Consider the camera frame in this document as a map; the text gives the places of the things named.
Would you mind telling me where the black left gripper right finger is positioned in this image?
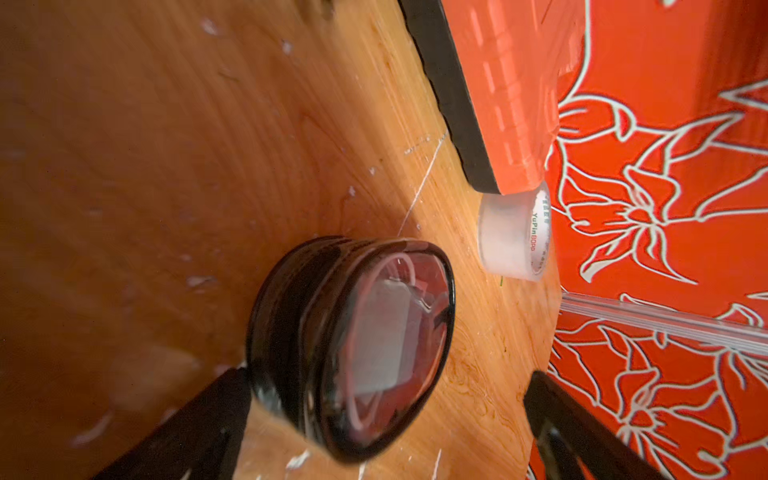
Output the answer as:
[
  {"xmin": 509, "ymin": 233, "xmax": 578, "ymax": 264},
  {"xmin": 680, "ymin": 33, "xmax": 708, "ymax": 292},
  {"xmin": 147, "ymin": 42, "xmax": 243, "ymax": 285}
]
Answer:
[{"xmin": 523, "ymin": 370, "xmax": 663, "ymax": 479}]

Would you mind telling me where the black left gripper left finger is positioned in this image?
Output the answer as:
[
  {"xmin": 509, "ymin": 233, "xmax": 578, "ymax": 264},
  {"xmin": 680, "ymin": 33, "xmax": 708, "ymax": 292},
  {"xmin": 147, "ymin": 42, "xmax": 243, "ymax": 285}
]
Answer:
[{"xmin": 94, "ymin": 368, "xmax": 251, "ymax": 479}]

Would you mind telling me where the black round pouch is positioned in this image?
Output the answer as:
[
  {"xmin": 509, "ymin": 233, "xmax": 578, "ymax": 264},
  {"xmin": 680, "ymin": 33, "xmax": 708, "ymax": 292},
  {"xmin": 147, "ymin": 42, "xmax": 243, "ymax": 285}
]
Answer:
[{"xmin": 246, "ymin": 236, "xmax": 456, "ymax": 464}]

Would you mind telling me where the green charger plug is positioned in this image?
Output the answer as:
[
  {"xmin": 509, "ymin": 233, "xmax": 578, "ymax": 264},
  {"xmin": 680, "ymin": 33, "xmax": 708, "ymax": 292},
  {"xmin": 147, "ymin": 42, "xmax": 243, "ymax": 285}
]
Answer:
[{"xmin": 349, "ymin": 280, "xmax": 421, "ymax": 396}]

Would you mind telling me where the clear packing tape roll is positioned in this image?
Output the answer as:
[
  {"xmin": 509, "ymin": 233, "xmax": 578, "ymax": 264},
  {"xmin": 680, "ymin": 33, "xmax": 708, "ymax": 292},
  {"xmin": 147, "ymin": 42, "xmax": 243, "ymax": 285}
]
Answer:
[{"xmin": 477, "ymin": 183, "xmax": 552, "ymax": 281}]

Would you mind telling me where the orange plastic tool case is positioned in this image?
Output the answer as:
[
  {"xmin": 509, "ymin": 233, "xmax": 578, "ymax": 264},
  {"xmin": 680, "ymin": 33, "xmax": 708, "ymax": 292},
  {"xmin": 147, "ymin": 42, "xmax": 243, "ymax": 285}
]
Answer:
[{"xmin": 399, "ymin": 0, "xmax": 586, "ymax": 195}]

